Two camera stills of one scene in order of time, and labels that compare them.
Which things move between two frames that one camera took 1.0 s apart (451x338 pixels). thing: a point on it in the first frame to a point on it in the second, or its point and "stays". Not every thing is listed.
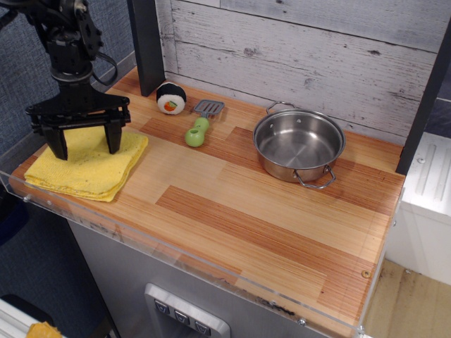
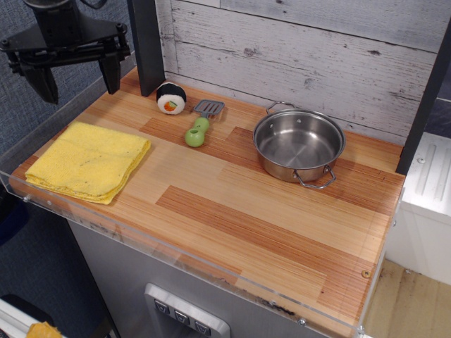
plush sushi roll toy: x=170 y=98 stays
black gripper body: x=79 y=104 to x=60 y=36
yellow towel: x=90 y=171 stays
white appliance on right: x=420 y=241 stays
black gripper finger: x=56 y=140 to x=41 y=77
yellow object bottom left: x=43 y=329 stays
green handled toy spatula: x=195 y=136 stays
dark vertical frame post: x=147 y=44 stays
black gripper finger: x=113 y=132 to x=111 y=70
